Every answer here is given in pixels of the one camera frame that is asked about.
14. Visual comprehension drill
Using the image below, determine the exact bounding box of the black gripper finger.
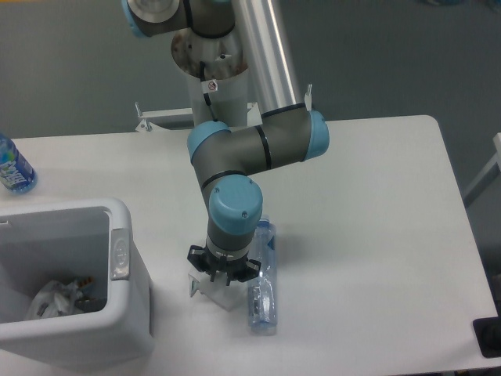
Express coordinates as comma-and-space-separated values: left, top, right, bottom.
187, 245, 218, 282
225, 258, 261, 286

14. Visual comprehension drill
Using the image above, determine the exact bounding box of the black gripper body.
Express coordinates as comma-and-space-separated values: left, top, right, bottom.
203, 247, 249, 277

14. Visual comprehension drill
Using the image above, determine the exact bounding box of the clear plastic bottle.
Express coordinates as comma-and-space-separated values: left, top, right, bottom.
247, 215, 278, 336

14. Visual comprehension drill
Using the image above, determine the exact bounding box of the white paper wrapper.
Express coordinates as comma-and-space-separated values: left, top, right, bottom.
188, 267, 247, 312

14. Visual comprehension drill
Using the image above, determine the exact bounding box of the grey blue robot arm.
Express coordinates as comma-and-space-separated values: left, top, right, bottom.
122, 1, 330, 282

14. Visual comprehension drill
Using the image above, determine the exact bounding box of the trash inside can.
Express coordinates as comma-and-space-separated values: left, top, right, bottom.
23, 277, 107, 321

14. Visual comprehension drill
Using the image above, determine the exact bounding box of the white plastic trash can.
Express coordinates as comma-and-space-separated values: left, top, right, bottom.
1, 198, 154, 368

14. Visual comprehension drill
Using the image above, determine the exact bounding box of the blue labelled water bottle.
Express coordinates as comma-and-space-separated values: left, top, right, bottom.
1, 134, 38, 194

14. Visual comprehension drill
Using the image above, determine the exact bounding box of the black device at table edge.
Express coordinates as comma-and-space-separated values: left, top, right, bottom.
473, 316, 500, 359

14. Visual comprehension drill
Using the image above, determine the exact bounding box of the white pedestal base frame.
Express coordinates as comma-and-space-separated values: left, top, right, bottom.
134, 83, 316, 133

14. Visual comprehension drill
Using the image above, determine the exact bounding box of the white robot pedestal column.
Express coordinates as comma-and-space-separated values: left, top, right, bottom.
171, 28, 248, 127

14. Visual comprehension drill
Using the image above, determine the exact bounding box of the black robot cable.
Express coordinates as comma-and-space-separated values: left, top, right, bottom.
198, 60, 222, 122

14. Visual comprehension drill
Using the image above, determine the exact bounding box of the white frame at right edge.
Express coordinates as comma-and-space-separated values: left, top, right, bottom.
463, 132, 500, 208

